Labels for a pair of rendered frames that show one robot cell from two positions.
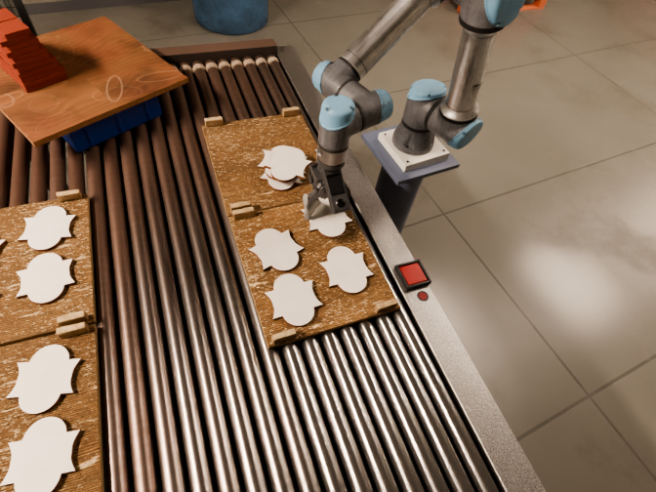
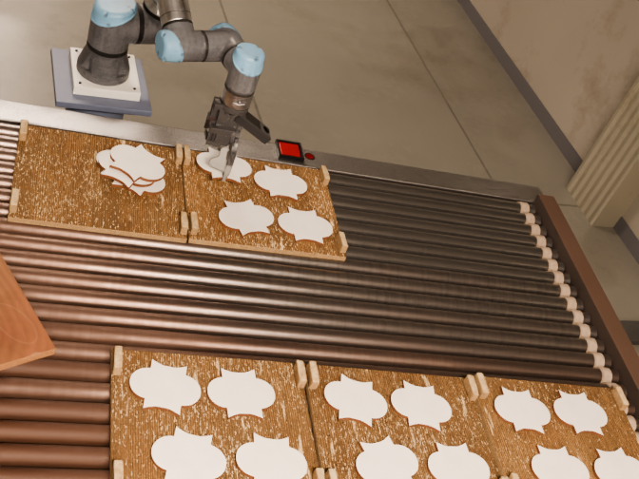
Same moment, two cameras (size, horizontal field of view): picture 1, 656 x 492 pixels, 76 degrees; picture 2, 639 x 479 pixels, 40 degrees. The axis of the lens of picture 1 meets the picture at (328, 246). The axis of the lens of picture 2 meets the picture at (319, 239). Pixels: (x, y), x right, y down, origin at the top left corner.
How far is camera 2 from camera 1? 1.96 m
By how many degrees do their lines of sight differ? 58
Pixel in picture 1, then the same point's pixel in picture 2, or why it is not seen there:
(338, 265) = (276, 185)
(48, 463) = (426, 400)
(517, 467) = (442, 177)
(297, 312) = (320, 227)
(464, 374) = (379, 168)
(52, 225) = (164, 381)
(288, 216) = (202, 196)
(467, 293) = not seen: hidden behind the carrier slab
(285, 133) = (60, 151)
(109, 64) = not seen: outside the picture
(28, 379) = (356, 410)
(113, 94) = not seen: outside the picture
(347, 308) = (319, 200)
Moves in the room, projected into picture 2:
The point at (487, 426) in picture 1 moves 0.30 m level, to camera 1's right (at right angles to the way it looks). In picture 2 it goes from (416, 176) to (436, 131)
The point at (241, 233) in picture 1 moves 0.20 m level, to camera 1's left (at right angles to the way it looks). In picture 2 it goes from (216, 236) to (182, 284)
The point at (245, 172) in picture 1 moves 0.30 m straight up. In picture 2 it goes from (121, 205) to (145, 105)
